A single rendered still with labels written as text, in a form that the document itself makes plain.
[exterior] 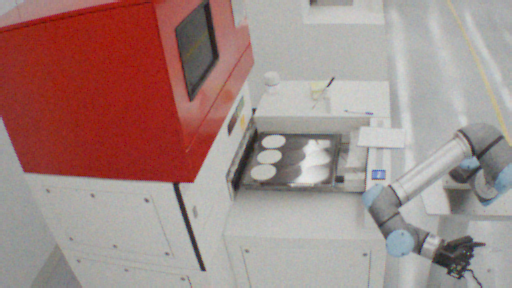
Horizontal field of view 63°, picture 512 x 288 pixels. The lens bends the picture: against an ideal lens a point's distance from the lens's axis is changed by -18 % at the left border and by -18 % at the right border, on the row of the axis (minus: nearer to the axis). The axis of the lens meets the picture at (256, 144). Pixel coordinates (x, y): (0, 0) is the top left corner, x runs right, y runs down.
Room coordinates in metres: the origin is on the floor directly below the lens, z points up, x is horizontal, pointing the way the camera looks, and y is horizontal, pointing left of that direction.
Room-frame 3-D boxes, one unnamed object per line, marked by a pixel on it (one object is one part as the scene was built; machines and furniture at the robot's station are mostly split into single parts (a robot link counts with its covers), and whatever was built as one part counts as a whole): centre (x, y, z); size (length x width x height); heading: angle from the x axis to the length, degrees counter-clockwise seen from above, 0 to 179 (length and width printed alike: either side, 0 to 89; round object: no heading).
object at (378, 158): (1.53, -0.47, 0.89); 0.55 x 0.09 x 0.14; 162
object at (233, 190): (1.76, 0.06, 0.89); 0.44 x 0.02 x 0.10; 162
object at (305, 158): (1.71, -0.15, 0.90); 0.34 x 0.34 x 0.01; 72
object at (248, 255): (1.75, -0.27, 0.41); 0.97 x 0.64 x 0.82; 162
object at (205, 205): (1.59, 0.13, 1.02); 0.82 x 0.03 x 0.40; 162
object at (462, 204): (1.42, -0.86, 0.75); 0.45 x 0.44 x 0.13; 68
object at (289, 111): (2.05, -0.36, 0.89); 0.62 x 0.35 x 0.14; 72
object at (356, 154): (1.64, -0.40, 0.87); 0.36 x 0.08 x 0.03; 162
